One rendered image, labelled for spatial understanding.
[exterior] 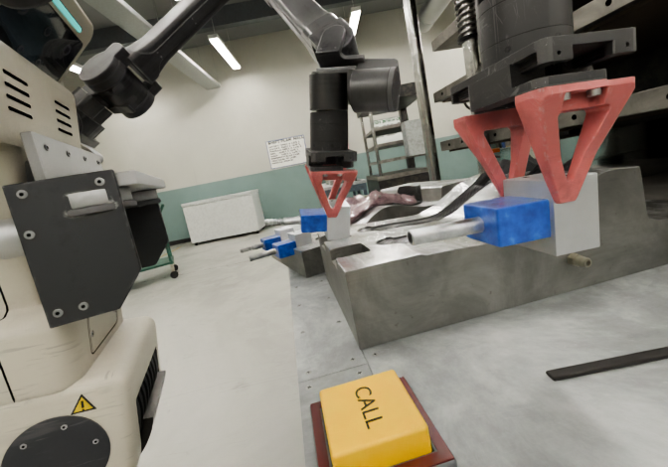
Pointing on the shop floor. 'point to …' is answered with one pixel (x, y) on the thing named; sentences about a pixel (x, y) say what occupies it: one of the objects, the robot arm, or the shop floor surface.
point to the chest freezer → (224, 216)
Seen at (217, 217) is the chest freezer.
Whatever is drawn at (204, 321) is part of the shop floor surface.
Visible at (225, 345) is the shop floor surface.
